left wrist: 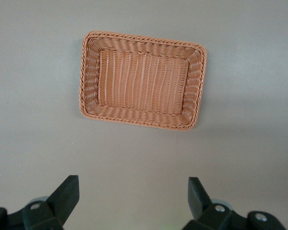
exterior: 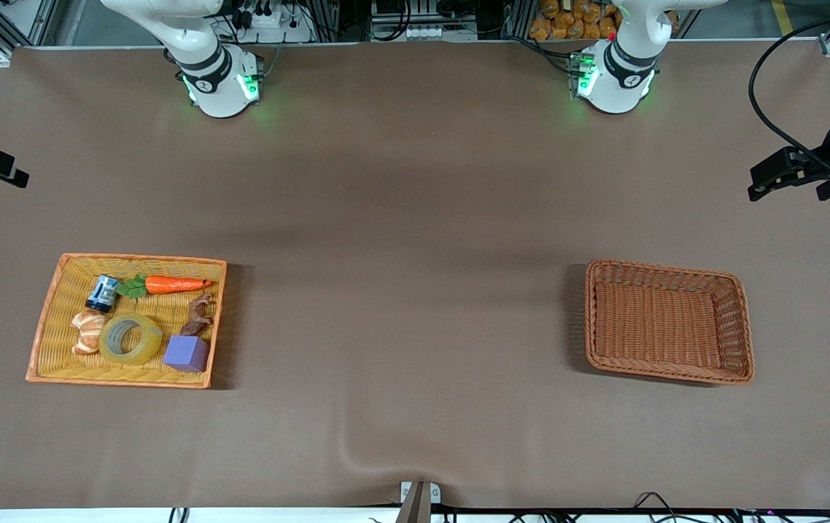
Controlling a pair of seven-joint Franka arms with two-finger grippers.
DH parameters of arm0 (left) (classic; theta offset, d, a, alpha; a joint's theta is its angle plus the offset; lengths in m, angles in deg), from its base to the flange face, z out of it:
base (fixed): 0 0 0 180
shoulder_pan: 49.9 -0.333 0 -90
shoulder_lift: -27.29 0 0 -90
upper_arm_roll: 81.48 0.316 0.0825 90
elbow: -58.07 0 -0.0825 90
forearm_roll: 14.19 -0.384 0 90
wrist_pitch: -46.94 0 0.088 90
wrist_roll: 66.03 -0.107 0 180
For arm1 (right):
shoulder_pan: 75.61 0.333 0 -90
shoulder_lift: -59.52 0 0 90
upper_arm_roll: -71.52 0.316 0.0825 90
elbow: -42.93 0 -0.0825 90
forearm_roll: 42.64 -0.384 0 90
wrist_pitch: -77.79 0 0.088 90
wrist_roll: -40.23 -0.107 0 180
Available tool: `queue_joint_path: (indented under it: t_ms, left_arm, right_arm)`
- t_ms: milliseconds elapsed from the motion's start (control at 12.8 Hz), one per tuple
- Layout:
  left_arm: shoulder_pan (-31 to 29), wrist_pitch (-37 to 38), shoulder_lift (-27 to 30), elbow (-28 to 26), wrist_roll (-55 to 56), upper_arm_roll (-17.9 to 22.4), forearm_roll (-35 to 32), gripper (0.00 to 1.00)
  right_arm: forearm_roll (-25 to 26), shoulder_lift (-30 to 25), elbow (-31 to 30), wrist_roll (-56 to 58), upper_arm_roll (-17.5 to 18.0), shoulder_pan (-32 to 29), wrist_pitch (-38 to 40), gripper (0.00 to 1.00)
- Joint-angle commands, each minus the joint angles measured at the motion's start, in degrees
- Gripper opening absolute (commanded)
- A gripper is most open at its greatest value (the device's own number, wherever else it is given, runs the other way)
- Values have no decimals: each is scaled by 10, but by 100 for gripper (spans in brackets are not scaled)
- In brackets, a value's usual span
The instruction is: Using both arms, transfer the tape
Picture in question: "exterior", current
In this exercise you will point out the yellow transparent tape roll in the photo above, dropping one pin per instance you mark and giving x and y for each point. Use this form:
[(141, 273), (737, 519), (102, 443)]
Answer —
[(149, 350)]

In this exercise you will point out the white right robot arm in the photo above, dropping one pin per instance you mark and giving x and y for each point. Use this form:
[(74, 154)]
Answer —
[(219, 94)]

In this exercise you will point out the small blue can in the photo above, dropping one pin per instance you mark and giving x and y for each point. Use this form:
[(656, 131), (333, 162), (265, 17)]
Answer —
[(103, 293)]

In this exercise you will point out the toy croissant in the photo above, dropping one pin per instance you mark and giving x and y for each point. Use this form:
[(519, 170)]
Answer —
[(84, 330)]

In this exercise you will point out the yellow wicker tray orange rim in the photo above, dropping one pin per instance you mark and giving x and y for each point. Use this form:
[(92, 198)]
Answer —
[(59, 356)]

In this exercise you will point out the brown wicker basket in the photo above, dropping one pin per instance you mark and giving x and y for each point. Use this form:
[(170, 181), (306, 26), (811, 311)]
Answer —
[(655, 323)]

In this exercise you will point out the orange toy carrot green leaves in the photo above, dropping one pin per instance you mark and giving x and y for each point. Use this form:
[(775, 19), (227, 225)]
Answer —
[(171, 285)]

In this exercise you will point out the brown toy horse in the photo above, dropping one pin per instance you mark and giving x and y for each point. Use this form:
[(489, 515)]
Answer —
[(198, 318)]

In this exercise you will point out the purple foam block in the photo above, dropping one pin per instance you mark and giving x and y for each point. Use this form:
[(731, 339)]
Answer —
[(186, 354)]

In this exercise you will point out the net bag of oranges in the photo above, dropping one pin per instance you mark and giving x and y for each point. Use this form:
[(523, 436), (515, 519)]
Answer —
[(575, 22)]

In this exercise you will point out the white power strip with plugs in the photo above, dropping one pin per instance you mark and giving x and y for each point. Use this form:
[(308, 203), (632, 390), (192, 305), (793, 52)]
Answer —
[(277, 29)]

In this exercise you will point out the brown table cover mat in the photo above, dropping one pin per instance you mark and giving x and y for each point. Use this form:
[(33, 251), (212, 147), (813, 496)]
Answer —
[(415, 181)]

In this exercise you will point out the long white power strip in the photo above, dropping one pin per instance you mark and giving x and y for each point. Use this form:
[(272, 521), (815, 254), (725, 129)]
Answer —
[(440, 33)]

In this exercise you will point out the metal bracket at table edge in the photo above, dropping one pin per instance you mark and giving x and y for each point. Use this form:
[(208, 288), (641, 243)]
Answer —
[(420, 501)]

